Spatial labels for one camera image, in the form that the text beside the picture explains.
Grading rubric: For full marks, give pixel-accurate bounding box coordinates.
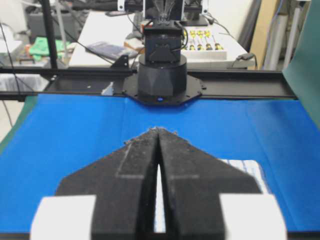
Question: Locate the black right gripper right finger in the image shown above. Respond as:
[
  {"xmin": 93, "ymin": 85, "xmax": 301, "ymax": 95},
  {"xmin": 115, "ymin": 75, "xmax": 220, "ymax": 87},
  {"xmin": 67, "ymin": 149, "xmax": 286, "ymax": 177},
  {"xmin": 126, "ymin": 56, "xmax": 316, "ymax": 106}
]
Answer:
[{"xmin": 158, "ymin": 129, "xmax": 286, "ymax": 240}]

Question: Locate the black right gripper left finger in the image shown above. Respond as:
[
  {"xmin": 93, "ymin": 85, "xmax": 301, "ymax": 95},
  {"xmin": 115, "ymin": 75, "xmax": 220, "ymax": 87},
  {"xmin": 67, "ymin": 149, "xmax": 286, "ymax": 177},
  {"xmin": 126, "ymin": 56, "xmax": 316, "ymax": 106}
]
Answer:
[{"xmin": 30, "ymin": 130, "xmax": 158, "ymax": 240}]

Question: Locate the white blue striped towel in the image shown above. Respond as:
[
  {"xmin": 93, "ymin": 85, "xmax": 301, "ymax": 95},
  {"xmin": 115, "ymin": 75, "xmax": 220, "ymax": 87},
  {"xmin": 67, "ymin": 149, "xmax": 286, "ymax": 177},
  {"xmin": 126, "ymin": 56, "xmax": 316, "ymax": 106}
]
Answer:
[{"xmin": 153, "ymin": 158, "xmax": 271, "ymax": 234}]

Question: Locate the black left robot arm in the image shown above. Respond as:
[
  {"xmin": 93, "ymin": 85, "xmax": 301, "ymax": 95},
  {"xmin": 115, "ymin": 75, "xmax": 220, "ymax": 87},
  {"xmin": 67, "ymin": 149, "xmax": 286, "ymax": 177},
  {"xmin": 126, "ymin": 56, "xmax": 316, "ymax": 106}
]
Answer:
[{"xmin": 122, "ymin": 0, "xmax": 203, "ymax": 106}]

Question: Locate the blue table cloth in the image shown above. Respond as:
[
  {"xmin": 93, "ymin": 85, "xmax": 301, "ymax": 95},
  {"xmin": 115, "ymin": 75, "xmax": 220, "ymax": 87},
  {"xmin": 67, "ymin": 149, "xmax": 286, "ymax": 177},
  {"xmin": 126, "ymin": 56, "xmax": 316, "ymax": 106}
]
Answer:
[{"xmin": 0, "ymin": 94, "xmax": 320, "ymax": 233}]

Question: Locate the dark blue notebook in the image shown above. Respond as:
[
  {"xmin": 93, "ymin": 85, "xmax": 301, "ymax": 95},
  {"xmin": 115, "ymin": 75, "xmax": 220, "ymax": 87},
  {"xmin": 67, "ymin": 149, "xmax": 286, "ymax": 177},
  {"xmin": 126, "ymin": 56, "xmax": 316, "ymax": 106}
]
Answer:
[{"xmin": 85, "ymin": 41, "xmax": 138, "ymax": 60}]

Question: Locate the yellow screwdriver set box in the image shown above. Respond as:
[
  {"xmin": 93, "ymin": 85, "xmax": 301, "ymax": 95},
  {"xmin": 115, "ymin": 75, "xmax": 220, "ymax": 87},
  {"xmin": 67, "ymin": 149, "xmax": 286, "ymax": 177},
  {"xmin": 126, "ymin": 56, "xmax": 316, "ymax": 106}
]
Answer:
[{"xmin": 181, "ymin": 26, "xmax": 228, "ymax": 61}]

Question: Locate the dark green backdrop cloth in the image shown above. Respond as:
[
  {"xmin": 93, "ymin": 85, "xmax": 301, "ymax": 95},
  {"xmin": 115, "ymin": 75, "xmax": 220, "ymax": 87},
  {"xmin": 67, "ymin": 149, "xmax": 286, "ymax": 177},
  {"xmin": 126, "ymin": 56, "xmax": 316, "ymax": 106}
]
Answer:
[{"xmin": 281, "ymin": 0, "xmax": 320, "ymax": 101}]

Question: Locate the green cloth pile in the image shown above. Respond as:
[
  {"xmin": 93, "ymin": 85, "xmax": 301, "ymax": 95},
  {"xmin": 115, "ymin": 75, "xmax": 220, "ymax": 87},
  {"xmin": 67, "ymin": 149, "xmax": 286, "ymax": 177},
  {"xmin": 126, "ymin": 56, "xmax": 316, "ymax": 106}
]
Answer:
[{"xmin": 28, "ymin": 36, "xmax": 65, "ymax": 61}]

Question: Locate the white background desk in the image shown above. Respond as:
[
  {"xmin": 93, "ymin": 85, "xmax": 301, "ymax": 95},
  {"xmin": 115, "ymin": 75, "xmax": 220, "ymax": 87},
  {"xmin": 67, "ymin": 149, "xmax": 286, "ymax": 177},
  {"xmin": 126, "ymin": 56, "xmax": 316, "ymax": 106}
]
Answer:
[{"xmin": 68, "ymin": 11, "xmax": 255, "ymax": 70}]

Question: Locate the black aluminium frame rail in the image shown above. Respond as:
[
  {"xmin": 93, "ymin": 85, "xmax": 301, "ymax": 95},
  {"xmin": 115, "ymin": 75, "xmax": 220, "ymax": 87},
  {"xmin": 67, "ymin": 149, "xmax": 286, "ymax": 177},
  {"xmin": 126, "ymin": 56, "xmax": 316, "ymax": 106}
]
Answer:
[{"xmin": 0, "ymin": 66, "xmax": 296, "ymax": 106}]

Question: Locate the black vertical frame post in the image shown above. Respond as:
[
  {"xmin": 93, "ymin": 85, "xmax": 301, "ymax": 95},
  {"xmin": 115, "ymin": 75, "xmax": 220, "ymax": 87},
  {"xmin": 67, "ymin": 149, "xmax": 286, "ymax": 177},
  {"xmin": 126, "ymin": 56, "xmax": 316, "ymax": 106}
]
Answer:
[{"xmin": 40, "ymin": 0, "xmax": 58, "ymax": 69}]

